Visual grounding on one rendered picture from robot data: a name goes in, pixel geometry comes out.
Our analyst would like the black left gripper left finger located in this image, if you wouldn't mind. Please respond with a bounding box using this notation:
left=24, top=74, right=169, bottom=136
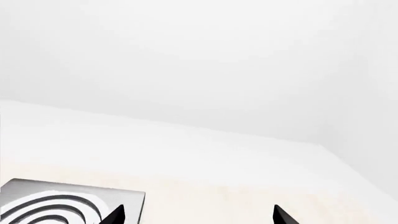
left=101, top=203, right=126, bottom=224

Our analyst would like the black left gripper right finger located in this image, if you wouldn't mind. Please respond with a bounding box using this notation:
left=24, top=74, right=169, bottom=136
left=272, top=203, right=300, bottom=224

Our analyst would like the silver induction cooktop with rings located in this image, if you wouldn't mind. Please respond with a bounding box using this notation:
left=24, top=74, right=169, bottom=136
left=0, top=177, right=146, bottom=224

